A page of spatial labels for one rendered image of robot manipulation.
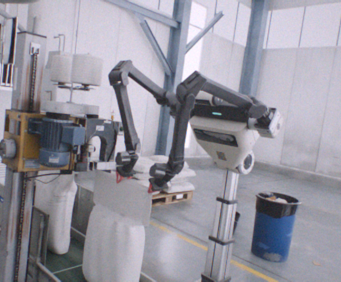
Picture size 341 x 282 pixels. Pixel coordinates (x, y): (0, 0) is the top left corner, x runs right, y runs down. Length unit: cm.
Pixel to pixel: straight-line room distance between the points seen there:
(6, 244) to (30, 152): 53
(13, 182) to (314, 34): 921
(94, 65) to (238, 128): 83
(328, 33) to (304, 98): 178
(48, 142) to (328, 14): 921
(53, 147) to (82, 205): 116
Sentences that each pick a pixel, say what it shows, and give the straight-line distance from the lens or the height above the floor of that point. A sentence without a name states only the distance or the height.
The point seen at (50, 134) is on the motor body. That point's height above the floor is 125.
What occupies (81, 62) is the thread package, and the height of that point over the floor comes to 163.
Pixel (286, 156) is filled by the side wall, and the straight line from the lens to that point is 1010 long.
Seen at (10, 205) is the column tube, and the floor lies 83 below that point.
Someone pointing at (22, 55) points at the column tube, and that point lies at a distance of 197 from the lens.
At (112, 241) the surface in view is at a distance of 193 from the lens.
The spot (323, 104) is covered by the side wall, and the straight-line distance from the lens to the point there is 979.
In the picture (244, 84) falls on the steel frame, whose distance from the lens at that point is 1064.
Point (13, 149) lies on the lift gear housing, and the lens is 196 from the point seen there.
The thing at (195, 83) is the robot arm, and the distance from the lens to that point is 138.
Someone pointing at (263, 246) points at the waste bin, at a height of 14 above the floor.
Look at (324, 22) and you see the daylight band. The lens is 1030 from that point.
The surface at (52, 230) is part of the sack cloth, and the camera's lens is 249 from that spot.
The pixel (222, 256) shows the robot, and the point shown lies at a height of 60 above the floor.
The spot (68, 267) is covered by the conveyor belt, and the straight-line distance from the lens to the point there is 238.
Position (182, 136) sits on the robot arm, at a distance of 152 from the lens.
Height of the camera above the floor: 146
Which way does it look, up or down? 6 degrees down
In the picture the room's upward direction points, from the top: 7 degrees clockwise
